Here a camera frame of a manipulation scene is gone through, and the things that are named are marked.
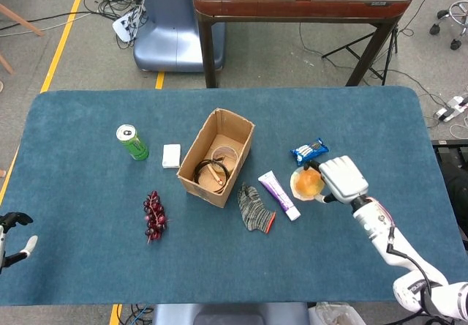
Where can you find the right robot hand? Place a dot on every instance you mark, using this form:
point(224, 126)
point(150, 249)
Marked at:
point(343, 178)

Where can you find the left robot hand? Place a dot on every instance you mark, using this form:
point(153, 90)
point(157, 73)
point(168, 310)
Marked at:
point(14, 218)

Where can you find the orange jelly cup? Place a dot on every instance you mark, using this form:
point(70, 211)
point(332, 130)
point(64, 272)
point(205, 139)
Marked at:
point(307, 184)

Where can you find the blue snack packet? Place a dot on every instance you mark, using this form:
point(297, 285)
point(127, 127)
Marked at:
point(309, 151)

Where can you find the purple white tube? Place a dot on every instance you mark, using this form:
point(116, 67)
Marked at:
point(278, 193)

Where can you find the grey striped knit glove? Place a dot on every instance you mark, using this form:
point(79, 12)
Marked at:
point(252, 211)

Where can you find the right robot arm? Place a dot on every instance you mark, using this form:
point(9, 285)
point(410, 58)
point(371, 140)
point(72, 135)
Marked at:
point(376, 222)

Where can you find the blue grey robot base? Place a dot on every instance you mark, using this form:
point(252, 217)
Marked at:
point(172, 28)

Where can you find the clear plastic bag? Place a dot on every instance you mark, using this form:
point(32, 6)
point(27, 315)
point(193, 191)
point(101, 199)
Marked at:
point(336, 315)

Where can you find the open cardboard box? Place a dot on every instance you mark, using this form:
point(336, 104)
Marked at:
point(204, 193)

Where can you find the small white box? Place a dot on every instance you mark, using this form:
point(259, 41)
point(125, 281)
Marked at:
point(171, 156)

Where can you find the black equipment case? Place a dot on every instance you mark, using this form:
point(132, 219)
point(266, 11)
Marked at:
point(453, 171)

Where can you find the blue felt table cover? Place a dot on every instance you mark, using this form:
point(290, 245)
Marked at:
point(256, 266)

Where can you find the white power strip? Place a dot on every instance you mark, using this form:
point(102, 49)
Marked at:
point(122, 28)
point(448, 111)

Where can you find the dark red grape bunch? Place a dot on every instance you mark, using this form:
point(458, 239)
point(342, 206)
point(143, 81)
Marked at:
point(155, 215)

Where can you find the green drink can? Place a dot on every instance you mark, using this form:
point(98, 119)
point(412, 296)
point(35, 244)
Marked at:
point(137, 147)

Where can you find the black tripod stand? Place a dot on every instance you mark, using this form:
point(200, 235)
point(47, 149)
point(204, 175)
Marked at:
point(395, 43)

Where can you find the black hair band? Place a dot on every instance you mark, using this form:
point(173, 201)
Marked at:
point(197, 171)

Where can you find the chrome wheeled stool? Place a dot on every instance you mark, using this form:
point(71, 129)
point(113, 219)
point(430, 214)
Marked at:
point(434, 29)

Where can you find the brown mahjong table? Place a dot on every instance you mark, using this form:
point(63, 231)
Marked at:
point(292, 8)

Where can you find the grey robot torso base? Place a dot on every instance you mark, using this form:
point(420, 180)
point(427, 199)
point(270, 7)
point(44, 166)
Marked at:
point(226, 315)

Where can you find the wooden easel frame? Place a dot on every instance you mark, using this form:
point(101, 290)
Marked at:
point(22, 21)

